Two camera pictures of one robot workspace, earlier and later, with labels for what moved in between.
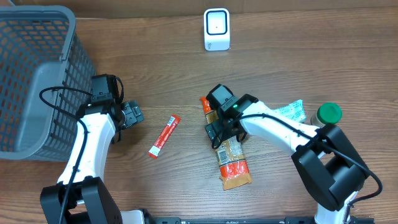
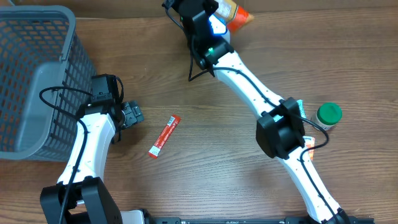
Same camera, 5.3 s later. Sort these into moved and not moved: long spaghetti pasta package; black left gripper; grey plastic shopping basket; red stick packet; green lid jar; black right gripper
Moved: long spaghetti pasta package; black right gripper
Not moved: grey plastic shopping basket; red stick packet; black left gripper; green lid jar
